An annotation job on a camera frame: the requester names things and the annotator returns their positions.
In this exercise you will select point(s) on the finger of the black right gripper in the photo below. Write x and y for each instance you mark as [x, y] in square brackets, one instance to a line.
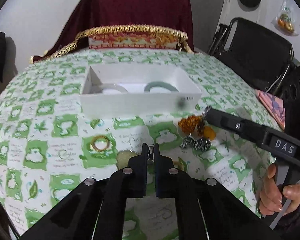
[226, 121]

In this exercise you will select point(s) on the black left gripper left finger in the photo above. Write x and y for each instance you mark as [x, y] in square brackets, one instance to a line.
[128, 182]

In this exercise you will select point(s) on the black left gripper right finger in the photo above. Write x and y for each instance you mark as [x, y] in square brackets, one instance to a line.
[171, 182]

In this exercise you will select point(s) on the pale green jade pendant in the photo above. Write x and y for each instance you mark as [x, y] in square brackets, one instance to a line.
[123, 158]

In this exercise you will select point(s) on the silver keyring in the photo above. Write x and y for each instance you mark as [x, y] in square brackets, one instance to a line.
[205, 111]

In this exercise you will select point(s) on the person's right hand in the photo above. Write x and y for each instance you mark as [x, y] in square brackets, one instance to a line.
[271, 197]

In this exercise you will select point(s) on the black folding chair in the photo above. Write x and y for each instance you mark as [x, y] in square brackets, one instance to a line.
[258, 55]

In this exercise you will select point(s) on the white cardboard box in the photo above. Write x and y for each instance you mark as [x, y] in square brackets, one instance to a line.
[134, 77]

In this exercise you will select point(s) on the green white patterned tablecloth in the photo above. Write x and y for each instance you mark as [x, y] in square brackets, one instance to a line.
[48, 146]

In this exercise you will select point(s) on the green jade bangle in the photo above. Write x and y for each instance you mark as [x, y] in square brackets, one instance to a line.
[160, 84]

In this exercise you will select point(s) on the white jade bangle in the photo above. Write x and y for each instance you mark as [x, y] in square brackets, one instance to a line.
[112, 88]

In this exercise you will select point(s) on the plastic bag with oranges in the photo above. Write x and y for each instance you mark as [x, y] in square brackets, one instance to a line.
[284, 19]

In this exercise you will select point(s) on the red orange decorated box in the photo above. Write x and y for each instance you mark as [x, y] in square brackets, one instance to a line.
[133, 40]

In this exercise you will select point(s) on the dark red velvet cloth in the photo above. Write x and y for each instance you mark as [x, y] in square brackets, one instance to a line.
[91, 15]

